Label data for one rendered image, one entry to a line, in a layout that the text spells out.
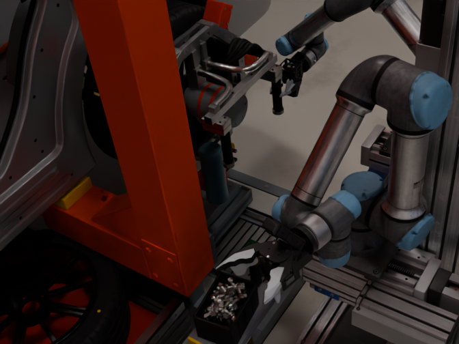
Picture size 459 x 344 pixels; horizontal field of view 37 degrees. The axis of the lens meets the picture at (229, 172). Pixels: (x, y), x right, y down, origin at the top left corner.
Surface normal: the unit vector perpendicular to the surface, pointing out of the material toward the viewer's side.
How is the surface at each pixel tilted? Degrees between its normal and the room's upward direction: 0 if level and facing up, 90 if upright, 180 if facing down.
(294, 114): 0
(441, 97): 83
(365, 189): 8
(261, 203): 0
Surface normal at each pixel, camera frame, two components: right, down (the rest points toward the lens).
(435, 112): 0.65, 0.35
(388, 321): -0.10, -0.73
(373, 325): -0.55, 0.61
